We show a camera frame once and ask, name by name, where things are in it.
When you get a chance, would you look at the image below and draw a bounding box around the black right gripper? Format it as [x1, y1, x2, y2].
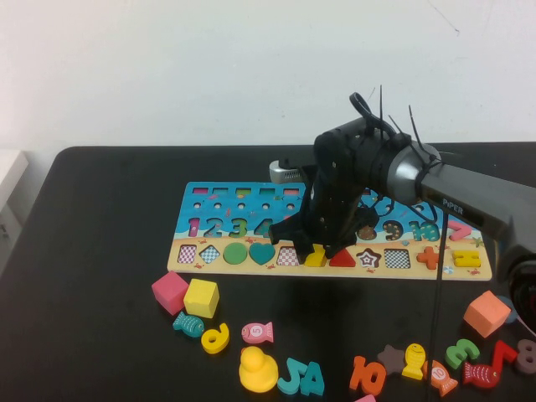
[270, 167, 380, 265]

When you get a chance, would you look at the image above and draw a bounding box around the yellow pentagon piece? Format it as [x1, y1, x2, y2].
[304, 245, 327, 268]

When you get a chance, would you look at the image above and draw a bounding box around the red triangle piece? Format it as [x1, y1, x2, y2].
[328, 247, 357, 268]

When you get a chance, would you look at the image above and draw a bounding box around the teal heart piece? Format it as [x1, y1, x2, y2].
[249, 241, 276, 266]

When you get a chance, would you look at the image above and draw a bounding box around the green circle piece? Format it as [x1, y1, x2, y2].
[223, 241, 250, 266]

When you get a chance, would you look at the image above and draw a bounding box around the colourful wooden puzzle board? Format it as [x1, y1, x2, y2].
[167, 181, 494, 282]

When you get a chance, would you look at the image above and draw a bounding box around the pink fish piece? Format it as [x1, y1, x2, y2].
[241, 321, 274, 344]

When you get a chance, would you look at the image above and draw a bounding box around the brown star piece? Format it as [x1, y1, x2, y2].
[376, 343, 406, 376]

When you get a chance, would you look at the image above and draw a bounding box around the yellow fish piece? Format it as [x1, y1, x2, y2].
[401, 343, 427, 381]

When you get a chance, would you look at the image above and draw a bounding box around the teal fish piece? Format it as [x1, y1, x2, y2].
[173, 310, 206, 337]

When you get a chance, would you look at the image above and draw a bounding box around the orange fish piece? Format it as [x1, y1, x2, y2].
[421, 358, 459, 397]

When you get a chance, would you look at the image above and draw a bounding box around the red fish piece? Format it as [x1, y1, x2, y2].
[462, 362, 502, 389]

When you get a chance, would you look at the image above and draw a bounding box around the orange plus sign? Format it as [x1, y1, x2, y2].
[416, 245, 441, 270]

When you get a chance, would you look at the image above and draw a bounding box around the yellow cube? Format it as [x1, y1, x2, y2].
[183, 278, 221, 319]

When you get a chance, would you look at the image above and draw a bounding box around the teal number four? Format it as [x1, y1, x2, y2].
[299, 360, 326, 397]

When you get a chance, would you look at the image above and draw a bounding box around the orange number ten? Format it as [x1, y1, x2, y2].
[349, 355, 387, 397]

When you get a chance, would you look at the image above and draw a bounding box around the yellow duck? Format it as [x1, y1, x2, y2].
[239, 345, 279, 394]

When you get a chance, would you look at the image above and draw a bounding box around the yellow number six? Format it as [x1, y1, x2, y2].
[200, 322, 231, 355]

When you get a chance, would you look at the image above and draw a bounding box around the pink greater-than sign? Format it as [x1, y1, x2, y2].
[447, 221, 472, 242]

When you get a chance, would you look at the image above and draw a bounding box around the yellow equals sign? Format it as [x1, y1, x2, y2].
[453, 250, 480, 268]

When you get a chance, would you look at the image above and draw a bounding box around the looped black zip tie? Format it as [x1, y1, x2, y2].
[349, 92, 380, 131]

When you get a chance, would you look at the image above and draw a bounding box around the magenta cube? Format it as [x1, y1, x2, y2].
[151, 270, 190, 316]

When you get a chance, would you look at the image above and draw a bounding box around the green number three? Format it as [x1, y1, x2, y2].
[444, 338, 480, 370]

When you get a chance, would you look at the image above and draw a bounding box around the salmon orange cube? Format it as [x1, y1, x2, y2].
[463, 291, 513, 338]

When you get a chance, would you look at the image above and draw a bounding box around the red number seven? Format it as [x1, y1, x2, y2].
[489, 340, 519, 374]

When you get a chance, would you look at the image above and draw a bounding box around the mauve number eight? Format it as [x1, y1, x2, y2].
[514, 338, 536, 374]

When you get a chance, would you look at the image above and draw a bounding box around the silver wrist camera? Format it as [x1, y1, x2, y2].
[269, 159, 305, 184]

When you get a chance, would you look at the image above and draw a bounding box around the black cable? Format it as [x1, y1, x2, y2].
[359, 190, 450, 402]

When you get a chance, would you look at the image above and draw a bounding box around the dark blue ring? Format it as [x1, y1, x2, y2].
[500, 295, 521, 324]

